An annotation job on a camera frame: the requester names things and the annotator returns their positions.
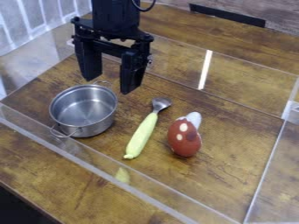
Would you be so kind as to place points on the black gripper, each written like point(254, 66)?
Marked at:
point(112, 31)

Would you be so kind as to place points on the green handled metal spoon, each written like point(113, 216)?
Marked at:
point(144, 130)

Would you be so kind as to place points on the stainless steel pot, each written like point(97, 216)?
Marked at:
point(82, 110)

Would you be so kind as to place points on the black bar on table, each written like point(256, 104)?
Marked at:
point(228, 15)

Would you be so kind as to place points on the red plush mushroom toy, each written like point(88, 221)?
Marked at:
point(182, 135)

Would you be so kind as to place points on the clear acrylic enclosure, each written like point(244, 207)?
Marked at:
point(233, 73)

